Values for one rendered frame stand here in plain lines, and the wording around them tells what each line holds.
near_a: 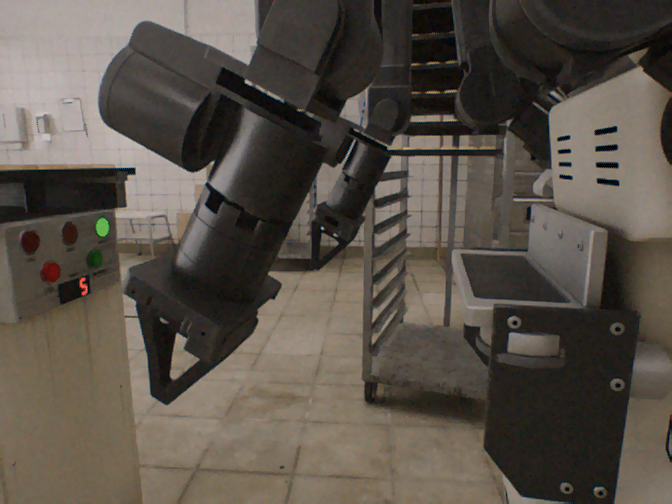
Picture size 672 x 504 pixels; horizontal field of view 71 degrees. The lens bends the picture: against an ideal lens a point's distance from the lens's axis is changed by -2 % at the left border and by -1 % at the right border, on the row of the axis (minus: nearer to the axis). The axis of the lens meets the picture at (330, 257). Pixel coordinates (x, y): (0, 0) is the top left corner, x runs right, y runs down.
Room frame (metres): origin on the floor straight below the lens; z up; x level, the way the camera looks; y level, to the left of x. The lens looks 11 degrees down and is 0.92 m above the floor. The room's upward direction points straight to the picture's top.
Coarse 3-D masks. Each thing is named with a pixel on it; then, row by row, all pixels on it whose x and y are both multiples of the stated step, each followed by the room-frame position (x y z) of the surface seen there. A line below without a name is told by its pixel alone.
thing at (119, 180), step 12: (48, 180) 0.91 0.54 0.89; (60, 180) 0.90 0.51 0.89; (72, 180) 0.90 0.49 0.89; (84, 180) 0.89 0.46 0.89; (96, 180) 0.89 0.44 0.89; (108, 180) 0.88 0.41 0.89; (120, 180) 0.88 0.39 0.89; (0, 192) 0.93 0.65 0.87; (12, 192) 0.93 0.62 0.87; (48, 192) 0.91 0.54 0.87; (60, 192) 0.90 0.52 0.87; (72, 192) 0.90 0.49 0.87; (84, 192) 0.89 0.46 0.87; (96, 192) 0.89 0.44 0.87; (108, 192) 0.88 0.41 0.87; (120, 192) 0.89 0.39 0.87; (0, 204) 0.93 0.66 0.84; (12, 204) 0.93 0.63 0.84; (24, 204) 0.92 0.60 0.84; (48, 204) 0.91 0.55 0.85; (60, 204) 0.90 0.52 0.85; (72, 204) 0.90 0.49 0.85; (84, 204) 0.89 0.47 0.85; (96, 204) 0.89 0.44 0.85; (108, 204) 0.88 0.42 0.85; (120, 204) 0.89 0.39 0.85
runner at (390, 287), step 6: (402, 270) 2.16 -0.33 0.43; (408, 270) 2.22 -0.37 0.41; (396, 276) 2.04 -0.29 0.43; (402, 276) 2.11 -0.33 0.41; (390, 282) 1.92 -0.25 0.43; (396, 282) 2.00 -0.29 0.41; (384, 288) 1.82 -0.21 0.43; (390, 288) 1.90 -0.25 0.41; (378, 294) 1.73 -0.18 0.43; (384, 294) 1.81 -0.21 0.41; (390, 294) 1.82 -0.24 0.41; (372, 300) 1.65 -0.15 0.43; (378, 300) 1.73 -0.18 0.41; (384, 300) 1.73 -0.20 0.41; (372, 306) 1.64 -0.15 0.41; (378, 306) 1.65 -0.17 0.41
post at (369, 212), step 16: (368, 208) 1.64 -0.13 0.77; (368, 224) 1.64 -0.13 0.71; (368, 240) 1.64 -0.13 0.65; (368, 256) 1.64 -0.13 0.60; (368, 272) 1.64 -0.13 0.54; (368, 288) 1.64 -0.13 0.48; (368, 304) 1.64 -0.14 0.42; (368, 320) 1.64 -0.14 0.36; (368, 336) 1.64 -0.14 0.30; (368, 352) 1.64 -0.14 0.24; (368, 368) 1.64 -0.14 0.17
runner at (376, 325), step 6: (402, 288) 2.18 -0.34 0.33; (408, 288) 2.22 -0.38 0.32; (396, 294) 2.05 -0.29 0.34; (402, 294) 2.13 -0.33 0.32; (390, 300) 1.94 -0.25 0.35; (396, 300) 2.03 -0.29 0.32; (390, 306) 1.93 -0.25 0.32; (396, 306) 1.93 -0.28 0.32; (384, 312) 1.83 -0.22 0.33; (390, 312) 1.86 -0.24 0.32; (378, 318) 1.74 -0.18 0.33; (384, 318) 1.78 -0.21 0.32; (372, 324) 1.65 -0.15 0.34; (378, 324) 1.71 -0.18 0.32; (384, 324) 1.72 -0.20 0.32; (372, 330) 1.65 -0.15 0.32; (378, 330) 1.65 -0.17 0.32
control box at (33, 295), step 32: (0, 224) 0.66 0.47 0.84; (32, 224) 0.68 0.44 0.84; (64, 224) 0.74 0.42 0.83; (96, 224) 0.81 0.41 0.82; (0, 256) 0.64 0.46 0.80; (32, 256) 0.67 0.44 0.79; (64, 256) 0.74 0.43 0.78; (0, 288) 0.64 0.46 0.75; (32, 288) 0.67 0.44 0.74; (64, 288) 0.72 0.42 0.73; (96, 288) 0.80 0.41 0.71; (0, 320) 0.64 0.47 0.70
